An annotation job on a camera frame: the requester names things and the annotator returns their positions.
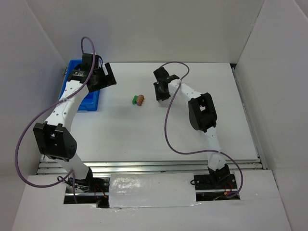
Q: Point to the white foil covered panel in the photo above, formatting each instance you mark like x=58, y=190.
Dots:
x=151, y=190

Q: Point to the green lego block left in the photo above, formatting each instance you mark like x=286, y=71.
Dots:
x=134, y=101

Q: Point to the blue compartment bin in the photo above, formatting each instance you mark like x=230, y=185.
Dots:
x=90, y=102

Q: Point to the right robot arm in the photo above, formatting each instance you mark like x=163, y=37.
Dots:
x=202, y=118

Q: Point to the pink orange lego piece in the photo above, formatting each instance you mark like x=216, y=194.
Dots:
x=139, y=100

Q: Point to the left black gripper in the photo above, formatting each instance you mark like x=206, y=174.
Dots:
x=107, y=78

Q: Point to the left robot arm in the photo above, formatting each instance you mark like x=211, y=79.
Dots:
x=53, y=136

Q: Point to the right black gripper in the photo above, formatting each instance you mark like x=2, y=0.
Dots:
x=161, y=89

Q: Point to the aluminium rail base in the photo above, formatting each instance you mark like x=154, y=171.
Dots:
x=106, y=169

